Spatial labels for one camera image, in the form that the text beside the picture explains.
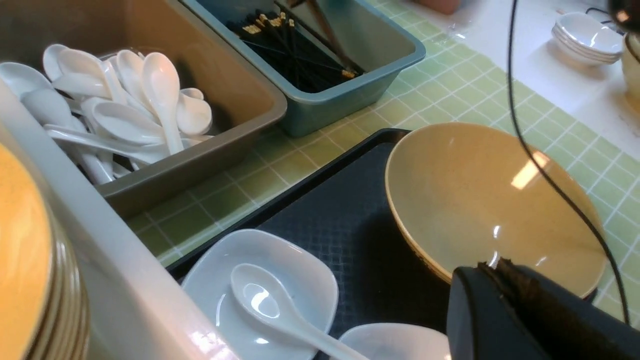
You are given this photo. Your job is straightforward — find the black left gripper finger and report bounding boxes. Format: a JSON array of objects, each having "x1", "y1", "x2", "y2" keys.
[{"x1": 446, "y1": 259, "x2": 640, "y2": 360}]

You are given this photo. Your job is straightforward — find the white square dish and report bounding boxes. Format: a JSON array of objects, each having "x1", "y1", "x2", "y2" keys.
[
  {"x1": 339, "y1": 322, "x2": 452, "y2": 360},
  {"x1": 182, "y1": 228, "x2": 339, "y2": 360}
]

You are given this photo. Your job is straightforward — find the tan noodle bowl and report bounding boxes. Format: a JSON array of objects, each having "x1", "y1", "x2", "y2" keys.
[{"x1": 384, "y1": 121, "x2": 608, "y2": 298}]

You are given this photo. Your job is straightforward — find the white ceramic soup spoon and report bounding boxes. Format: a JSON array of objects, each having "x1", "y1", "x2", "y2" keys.
[{"x1": 230, "y1": 263, "x2": 366, "y2": 360}]

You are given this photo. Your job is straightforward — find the black plastic serving tray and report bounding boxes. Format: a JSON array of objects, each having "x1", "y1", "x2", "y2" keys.
[{"x1": 169, "y1": 129, "x2": 452, "y2": 338}]

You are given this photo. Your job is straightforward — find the green checkered tablecloth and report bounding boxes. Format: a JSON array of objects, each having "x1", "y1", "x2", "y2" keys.
[{"x1": 126, "y1": 0, "x2": 639, "y2": 328}]

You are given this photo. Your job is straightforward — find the distant stack white bowls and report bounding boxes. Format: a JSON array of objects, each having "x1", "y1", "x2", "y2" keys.
[{"x1": 551, "y1": 13, "x2": 624, "y2": 67}]

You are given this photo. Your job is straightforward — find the blue plastic chopstick bin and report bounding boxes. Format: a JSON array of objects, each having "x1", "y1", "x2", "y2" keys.
[{"x1": 184, "y1": 0, "x2": 426, "y2": 138}]

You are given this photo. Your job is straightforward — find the pile of black chopsticks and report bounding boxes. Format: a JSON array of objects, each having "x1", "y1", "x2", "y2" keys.
[{"x1": 225, "y1": 0, "x2": 366, "y2": 94}]

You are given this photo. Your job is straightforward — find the grey plastic spoon bin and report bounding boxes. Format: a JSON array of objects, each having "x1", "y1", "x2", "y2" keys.
[{"x1": 0, "y1": 0, "x2": 287, "y2": 218}]

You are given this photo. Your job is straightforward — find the large white plastic tub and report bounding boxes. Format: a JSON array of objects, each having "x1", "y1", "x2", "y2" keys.
[{"x1": 0, "y1": 83, "x2": 237, "y2": 360}]

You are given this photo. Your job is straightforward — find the pile of white spoons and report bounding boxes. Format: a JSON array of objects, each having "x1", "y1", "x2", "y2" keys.
[{"x1": 1, "y1": 44, "x2": 213, "y2": 185}]

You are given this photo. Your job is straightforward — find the stack of tan bowls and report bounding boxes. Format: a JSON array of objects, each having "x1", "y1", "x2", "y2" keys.
[{"x1": 0, "y1": 146, "x2": 90, "y2": 360}]

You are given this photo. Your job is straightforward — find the black camera cable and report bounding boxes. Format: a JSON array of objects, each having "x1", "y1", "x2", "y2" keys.
[{"x1": 507, "y1": 0, "x2": 632, "y2": 326}]

